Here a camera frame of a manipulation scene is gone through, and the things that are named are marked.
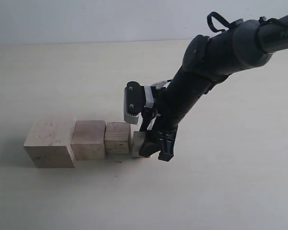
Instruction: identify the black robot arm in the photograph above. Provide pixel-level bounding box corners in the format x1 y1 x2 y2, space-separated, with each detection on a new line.
139 12 288 161

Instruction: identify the smallest wooden cube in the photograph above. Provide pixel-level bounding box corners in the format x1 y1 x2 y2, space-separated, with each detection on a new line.
132 131 145 158

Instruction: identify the second largest wooden cube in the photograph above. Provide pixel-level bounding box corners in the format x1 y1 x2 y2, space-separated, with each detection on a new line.
71 120 106 161

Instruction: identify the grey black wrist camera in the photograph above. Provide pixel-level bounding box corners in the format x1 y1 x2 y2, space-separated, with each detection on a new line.
123 81 155 125

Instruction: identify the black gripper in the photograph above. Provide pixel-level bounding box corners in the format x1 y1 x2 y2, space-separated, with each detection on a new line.
139 83 194 161

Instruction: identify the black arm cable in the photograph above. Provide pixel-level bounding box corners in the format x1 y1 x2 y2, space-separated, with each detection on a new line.
206 11 279 33

